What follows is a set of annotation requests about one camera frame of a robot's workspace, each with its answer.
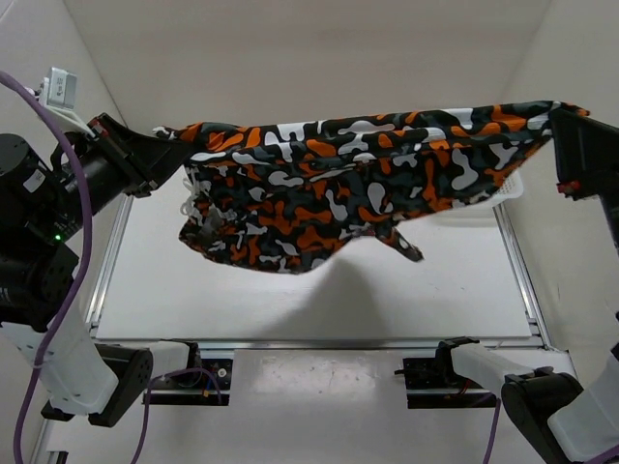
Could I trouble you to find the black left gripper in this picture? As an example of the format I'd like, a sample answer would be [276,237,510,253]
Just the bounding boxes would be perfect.
[30,111,194,240]

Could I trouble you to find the orange black camouflage shorts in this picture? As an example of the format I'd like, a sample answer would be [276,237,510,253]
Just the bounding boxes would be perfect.
[154,101,583,274]

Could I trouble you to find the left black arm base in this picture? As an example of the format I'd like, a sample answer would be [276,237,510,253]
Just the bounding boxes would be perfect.
[149,342,234,407]

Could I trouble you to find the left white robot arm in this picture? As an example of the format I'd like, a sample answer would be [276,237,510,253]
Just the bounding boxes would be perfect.
[1,115,203,427]

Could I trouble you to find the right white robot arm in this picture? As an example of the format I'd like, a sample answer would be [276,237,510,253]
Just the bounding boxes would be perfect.
[434,109,618,463]

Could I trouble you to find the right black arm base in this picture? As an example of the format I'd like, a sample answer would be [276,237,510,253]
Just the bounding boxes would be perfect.
[394,357,497,410]

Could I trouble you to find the white plastic mesh basket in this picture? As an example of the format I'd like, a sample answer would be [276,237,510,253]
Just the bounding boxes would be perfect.
[445,171,524,225]

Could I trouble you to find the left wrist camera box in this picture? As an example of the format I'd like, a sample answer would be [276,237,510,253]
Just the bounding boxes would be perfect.
[39,67,77,110]

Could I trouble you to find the front aluminium rail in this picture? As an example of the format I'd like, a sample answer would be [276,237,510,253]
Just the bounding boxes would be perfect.
[91,336,552,353]

